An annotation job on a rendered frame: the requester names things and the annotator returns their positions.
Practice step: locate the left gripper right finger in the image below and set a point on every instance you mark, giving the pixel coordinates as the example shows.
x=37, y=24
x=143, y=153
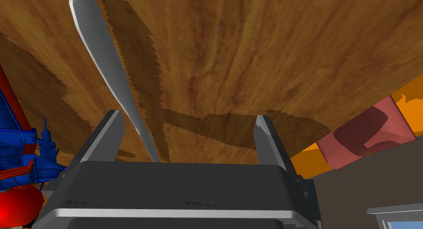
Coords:
x=268, y=143

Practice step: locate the red ball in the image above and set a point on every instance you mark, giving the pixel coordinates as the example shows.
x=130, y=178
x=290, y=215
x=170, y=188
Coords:
x=18, y=206

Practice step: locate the pink flat block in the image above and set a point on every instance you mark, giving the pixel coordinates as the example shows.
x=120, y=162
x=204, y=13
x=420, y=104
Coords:
x=393, y=123

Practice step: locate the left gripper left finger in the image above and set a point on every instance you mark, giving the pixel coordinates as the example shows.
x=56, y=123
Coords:
x=99, y=140

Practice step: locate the grey metal knife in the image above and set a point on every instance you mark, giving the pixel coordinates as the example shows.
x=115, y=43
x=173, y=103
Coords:
x=102, y=54

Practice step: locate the brown wooden table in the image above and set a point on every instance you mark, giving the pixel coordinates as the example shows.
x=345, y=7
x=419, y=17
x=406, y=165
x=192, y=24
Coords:
x=238, y=57

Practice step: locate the grey framed window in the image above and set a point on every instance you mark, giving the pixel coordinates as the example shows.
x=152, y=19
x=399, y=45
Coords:
x=396, y=211

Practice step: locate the blue and red toy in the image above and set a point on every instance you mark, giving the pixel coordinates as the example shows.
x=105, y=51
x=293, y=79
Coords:
x=19, y=146

